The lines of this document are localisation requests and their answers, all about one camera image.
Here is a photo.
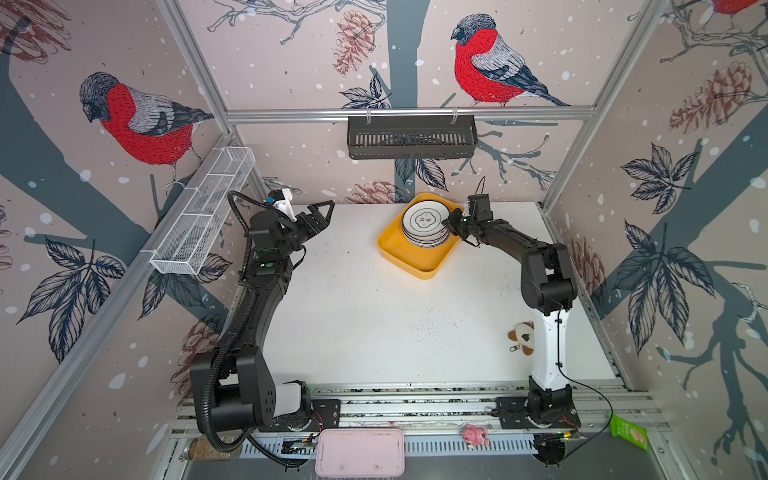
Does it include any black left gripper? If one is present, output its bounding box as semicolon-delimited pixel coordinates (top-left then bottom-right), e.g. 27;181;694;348
277;201;334;260

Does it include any orange sunburst plate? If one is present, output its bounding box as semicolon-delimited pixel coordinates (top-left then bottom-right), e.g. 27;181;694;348
404;230;450;249

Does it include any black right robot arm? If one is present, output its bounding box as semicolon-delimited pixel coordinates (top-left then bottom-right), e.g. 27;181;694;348
443;194;578;425

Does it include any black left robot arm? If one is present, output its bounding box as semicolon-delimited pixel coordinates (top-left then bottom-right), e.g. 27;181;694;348
189;189;335;453

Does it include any yellow plastic bin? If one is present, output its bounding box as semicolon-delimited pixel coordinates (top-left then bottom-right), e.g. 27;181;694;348
377;193;464;280

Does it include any brown white plush toy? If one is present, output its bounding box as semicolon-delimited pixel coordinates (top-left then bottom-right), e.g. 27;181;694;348
508;322;535;356

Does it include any pink pig toy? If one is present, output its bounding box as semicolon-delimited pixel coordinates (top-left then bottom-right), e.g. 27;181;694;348
461;425;490;448

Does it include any pink plastic tray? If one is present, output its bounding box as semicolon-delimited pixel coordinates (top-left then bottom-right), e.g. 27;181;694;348
315;428;405;479

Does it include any brown grain bag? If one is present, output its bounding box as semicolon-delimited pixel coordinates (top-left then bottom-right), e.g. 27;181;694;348
180;437;242;461

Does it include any green snack packet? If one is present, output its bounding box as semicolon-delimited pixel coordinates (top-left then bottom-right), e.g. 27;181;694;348
610;414;650;451

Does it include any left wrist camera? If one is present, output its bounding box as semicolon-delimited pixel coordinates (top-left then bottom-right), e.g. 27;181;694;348
269;188;296;221

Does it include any black hanging wire basket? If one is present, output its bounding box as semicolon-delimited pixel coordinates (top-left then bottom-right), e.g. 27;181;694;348
347;115;478;160

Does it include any white wire mesh shelf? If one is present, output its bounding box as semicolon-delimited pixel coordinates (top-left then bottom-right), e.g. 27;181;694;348
150;146;255;275

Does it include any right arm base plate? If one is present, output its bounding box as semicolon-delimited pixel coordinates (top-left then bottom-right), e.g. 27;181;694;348
494;396;581;430

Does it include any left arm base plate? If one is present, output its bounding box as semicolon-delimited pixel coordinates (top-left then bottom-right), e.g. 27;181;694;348
258;399;341;433

